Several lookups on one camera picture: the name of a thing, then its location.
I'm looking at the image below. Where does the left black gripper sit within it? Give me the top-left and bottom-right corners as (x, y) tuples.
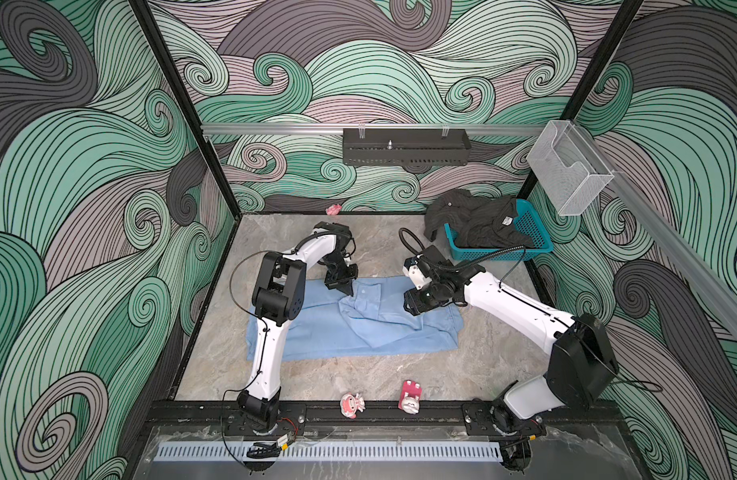
(321, 255), (356, 296)

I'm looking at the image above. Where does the light blue long sleeve shirt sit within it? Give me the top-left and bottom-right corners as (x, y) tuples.
(282, 276), (464, 362)

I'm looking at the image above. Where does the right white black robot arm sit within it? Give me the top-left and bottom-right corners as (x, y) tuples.
(399, 227), (620, 432)

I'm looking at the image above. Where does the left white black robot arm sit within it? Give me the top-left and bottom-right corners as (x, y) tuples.
(238, 222), (358, 430)

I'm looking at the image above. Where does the dark grey long sleeve shirt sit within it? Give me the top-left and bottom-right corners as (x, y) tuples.
(424, 189), (535, 249)

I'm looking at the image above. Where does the teal plastic basket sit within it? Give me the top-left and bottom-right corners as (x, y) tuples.
(444, 199), (554, 261)

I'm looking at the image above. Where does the pink white figurine toy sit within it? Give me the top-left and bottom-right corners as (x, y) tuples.
(340, 393), (366, 419)

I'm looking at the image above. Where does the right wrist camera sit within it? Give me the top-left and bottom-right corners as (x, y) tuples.
(403, 257), (432, 290)

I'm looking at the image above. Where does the black perforated wall tray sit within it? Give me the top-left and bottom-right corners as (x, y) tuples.
(342, 127), (472, 171)

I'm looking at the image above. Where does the aluminium wall rail back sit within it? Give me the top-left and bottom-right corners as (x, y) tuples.
(200, 122), (545, 137)

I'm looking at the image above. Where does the aluminium wall rail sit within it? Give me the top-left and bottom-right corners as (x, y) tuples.
(581, 129), (737, 340)
(200, 122), (545, 137)

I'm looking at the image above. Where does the clear plastic wall bin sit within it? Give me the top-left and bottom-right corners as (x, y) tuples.
(527, 120), (614, 217)

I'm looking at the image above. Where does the white slotted cable duct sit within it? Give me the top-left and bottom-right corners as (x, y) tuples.
(154, 440), (503, 463)

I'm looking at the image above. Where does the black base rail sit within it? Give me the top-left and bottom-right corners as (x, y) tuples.
(140, 400), (627, 441)

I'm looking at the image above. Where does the aluminium wall rail right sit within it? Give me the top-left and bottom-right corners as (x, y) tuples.
(581, 129), (737, 340)

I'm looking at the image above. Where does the black frame post right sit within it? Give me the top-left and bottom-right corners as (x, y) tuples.
(517, 0), (645, 199)

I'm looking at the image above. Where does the black frame post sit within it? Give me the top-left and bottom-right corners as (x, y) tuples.
(517, 0), (645, 199)
(130, 0), (242, 223)

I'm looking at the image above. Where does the black frame post left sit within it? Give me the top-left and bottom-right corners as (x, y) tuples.
(130, 0), (242, 223)

